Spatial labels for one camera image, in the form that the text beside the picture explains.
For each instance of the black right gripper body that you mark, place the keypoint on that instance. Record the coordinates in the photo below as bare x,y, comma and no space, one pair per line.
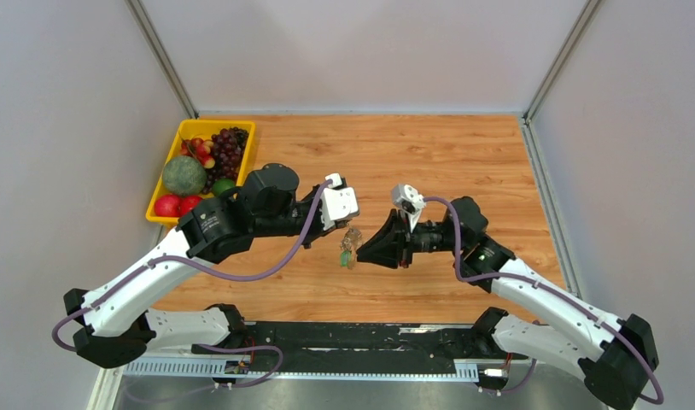
424,237

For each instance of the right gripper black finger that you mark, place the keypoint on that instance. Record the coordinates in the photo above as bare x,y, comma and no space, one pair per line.
389,239
383,254

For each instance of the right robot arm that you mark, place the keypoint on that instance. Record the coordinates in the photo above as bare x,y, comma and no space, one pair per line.
616,358

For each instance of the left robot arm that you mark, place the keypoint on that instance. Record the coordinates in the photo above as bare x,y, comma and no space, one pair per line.
117,321

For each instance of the green lime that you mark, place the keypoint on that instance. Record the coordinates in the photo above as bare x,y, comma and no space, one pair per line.
222,185

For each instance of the dark grape bunch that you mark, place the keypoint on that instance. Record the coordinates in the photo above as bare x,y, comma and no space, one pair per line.
224,154

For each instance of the small red fruits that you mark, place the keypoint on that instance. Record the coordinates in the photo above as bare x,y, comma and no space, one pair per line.
199,149

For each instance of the red apple right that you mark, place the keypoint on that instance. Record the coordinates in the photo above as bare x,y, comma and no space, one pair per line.
188,203

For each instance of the red apple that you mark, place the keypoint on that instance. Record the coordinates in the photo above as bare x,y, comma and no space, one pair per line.
188,203
167,206

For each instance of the green melon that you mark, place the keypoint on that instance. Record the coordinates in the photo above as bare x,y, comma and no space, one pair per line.
184,176

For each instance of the yellow plastic bin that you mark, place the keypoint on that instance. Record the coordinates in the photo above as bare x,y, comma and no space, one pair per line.
189,129

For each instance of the red apple left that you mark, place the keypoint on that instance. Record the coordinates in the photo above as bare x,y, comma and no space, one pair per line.
167,206

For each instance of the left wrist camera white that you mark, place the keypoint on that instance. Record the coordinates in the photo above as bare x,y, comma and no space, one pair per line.
339,202

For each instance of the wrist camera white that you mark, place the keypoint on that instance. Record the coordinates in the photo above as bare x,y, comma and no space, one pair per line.
409,202
339,202

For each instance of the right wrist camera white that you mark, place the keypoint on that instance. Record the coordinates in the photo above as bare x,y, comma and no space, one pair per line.
409,202

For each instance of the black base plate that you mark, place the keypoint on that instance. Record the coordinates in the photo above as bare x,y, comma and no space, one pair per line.
353,347

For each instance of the grey cable duct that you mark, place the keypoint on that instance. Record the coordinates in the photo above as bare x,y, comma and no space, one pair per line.
222,366

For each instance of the aluminium frame post left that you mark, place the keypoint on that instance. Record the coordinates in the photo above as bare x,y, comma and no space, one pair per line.
141,16

